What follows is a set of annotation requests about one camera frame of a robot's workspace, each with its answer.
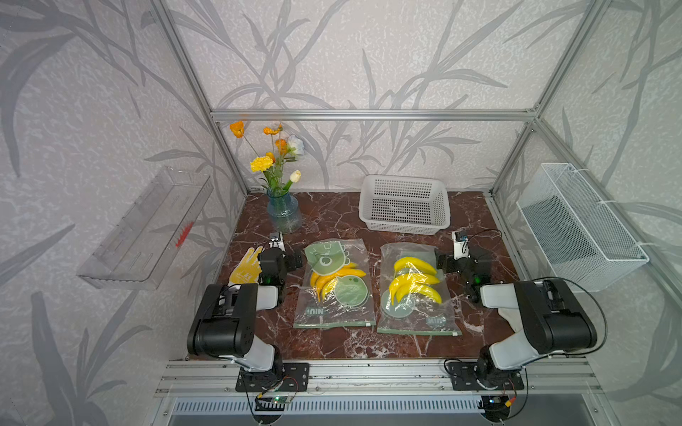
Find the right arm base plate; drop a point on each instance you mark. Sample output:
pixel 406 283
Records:
pixel 473 376

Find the blue glass vase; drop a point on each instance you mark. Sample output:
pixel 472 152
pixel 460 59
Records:
pixel 284 213

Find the artificial flower bouquet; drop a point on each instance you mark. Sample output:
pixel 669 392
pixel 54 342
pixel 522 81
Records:
pixel 285 149

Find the bananas in left bag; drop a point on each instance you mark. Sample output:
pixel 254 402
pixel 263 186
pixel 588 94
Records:
pixel 323 284

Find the circuit board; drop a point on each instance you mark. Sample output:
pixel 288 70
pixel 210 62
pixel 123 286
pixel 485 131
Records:
pixel 500 405
pixel 275 403

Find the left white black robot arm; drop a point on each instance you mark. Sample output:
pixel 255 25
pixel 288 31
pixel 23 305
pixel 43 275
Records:
pixel 225 322

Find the yellow banana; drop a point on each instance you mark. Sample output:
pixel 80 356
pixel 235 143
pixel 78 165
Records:
pixel 413 265
pixel 402 284
pixel 418 289

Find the left circuit board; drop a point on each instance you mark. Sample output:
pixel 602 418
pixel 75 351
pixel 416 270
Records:
pixel 275 403

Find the left zip-top bag with bananas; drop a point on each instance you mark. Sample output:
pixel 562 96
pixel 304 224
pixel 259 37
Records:
pixel 350 303

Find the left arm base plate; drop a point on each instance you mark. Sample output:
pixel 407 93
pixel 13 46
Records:
pixel 288 377

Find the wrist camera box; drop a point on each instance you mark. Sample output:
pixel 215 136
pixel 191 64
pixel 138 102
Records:
pixel 276 241
pixel 460 245

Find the clear acrylic wall shelf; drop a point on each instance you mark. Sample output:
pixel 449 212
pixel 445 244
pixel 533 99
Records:
pixel 139 251

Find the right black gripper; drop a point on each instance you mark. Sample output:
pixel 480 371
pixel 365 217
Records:
pixel 448 264

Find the right circuit board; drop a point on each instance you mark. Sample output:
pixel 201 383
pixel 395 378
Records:
pixel 500 405

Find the aluminium front rail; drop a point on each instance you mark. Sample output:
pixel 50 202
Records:
pixel 391 377

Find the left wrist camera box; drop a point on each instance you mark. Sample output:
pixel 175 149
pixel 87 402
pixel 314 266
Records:
pixel 276 241

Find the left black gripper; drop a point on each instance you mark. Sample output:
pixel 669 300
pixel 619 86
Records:
pixel 290 258

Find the white wire mesh basket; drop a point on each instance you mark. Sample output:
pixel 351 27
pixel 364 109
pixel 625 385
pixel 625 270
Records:
pixel 581 237

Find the yellow work glove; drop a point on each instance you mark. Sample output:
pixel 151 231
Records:
pixel 248 269

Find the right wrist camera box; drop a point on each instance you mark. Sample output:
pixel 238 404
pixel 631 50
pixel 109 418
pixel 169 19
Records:
pixel 460 245

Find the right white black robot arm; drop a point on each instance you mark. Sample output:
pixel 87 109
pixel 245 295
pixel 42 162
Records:
pixel 544 313

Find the white plastic basket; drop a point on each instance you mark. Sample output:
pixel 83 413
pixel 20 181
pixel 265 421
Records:
pixel 404 205

